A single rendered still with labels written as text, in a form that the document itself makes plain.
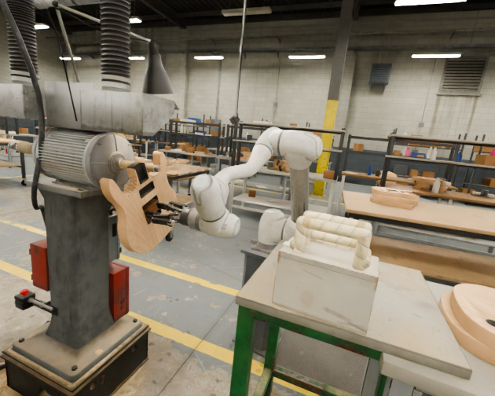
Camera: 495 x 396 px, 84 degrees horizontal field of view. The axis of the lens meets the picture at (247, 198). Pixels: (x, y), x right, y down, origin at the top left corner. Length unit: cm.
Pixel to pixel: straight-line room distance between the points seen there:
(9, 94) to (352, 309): 158
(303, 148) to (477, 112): 1142
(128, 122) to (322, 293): 85
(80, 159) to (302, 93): 1141
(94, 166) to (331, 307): 103
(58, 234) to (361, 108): 1135
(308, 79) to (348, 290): 1180
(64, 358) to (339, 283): 138
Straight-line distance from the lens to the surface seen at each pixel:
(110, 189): 110
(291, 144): 134
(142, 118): 104
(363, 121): 1197
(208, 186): 93
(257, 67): 1310
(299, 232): 79
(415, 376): 89
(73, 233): 150
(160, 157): 128
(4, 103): 167
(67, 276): 163
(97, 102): 119
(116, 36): 122
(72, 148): 137
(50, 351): 182
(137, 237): 125
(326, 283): 82
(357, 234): 77
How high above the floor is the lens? 142
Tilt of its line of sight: 12 degrees down
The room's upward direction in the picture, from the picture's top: 6 degrees clockwise
